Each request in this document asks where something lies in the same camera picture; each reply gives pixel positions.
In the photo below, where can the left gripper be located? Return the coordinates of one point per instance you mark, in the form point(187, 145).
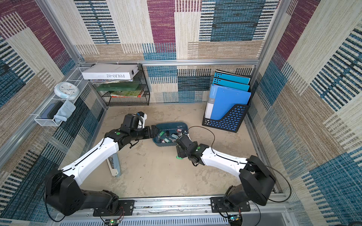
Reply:
point(147, 134)

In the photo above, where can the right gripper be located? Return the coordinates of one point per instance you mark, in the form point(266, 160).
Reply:
point(179, 138)

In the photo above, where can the teal plastic storage box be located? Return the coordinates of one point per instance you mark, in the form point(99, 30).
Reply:
point(169, 132)

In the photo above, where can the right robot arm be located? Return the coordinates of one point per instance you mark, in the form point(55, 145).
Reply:
point(257, 181)

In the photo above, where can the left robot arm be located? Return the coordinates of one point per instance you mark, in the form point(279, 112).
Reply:
point(62, 187)

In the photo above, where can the white FOLIO-02 box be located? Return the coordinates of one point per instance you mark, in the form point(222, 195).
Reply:
point(110, 72)

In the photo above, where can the colourful book lower shelf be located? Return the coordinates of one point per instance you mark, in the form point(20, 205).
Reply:
point(127, 94)

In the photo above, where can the light blue stapler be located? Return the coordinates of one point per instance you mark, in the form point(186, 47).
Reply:
point(114, 165)

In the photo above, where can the black mesh file holder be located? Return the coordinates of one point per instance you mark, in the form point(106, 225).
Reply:
point(231, 121)

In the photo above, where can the green book on shelf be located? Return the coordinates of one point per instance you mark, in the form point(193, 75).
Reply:
point(121, 86)

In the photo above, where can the blue folder front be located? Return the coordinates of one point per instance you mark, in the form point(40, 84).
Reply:
point(222, 99)

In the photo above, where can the teal folder middle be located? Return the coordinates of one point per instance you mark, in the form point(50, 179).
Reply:
point(229, 84)

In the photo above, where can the teal folder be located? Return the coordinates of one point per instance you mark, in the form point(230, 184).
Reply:
point(229, 84)
point(231, 77)

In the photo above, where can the teal folder back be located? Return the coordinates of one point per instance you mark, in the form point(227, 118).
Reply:
point(231, 77)

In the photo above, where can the light blue cloth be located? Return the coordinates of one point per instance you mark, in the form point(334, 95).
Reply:
point(64, 112)

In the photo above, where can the white round clock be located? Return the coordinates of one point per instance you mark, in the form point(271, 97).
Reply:
point(66, 90)

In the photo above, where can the dark blue pouch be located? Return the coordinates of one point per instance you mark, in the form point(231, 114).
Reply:
point(51, 110)

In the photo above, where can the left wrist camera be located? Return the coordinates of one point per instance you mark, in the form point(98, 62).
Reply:
point(142, 118)

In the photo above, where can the black wire shelf rack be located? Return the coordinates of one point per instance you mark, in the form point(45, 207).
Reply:
point(110, 101)

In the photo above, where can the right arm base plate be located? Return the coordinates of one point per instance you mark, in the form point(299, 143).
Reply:
point(219, 204)

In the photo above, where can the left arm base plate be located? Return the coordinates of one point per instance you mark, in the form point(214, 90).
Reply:
point(115, 209)

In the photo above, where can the white wire basket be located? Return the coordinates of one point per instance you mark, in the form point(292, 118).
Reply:
point(75, 77)

